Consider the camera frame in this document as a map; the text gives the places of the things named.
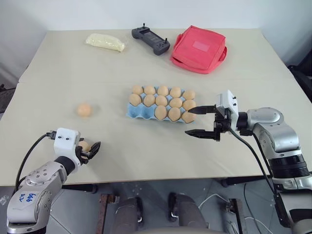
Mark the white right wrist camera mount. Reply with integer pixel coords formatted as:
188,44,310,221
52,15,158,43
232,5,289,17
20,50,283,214
215,89,241,134

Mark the rusty metal bar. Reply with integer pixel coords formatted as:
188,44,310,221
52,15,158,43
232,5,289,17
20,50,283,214
97,194,116,234

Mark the black handheld controller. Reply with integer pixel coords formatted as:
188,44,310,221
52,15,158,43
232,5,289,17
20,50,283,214
131,23,171,57

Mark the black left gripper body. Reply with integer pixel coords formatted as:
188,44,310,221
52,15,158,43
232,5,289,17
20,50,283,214
75,145,92,164

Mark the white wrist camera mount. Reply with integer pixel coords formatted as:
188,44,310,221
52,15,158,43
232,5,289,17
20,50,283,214
53,127,82,171
215,89,241,134

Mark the blue egg carton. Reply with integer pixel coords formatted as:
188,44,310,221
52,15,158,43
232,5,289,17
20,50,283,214
125,85,197,123

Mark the clear bag of white grains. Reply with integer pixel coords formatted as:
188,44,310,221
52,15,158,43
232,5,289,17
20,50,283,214
84,33,126,53

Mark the dark object at wall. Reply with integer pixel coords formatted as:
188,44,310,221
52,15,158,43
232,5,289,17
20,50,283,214
0,84,17,115

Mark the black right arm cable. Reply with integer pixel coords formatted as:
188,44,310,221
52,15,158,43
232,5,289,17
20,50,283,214
228,128,292,229

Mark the red fabric bag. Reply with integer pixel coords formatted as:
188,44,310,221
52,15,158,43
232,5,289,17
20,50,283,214
170,25,228,75

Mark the black metal bar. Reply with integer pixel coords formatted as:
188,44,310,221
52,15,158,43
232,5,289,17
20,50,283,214
227,198,247,234

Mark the black table frame tube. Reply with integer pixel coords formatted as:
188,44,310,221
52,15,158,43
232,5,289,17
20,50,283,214
61,184,98,194
220,175,274,188

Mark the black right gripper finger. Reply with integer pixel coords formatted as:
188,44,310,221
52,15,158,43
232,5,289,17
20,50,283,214
184,129,218,141
188,104,218,116

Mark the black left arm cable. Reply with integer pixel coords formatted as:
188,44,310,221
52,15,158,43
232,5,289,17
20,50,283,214
15,131,58,195

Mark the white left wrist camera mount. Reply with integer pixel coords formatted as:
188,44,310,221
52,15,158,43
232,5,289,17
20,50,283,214
53,127,82,171

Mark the white floor cable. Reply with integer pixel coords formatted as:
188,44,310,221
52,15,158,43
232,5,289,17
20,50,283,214
198,183,265,234

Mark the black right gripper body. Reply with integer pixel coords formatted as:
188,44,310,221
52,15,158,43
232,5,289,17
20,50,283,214
212,107,232,142

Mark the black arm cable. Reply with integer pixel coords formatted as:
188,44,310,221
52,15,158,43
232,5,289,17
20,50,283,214
15,131,58,195
228,128,292,229

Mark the dark rounded shape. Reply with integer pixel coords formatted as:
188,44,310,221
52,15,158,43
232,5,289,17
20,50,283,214
168,192,208,234
114,196,145,234

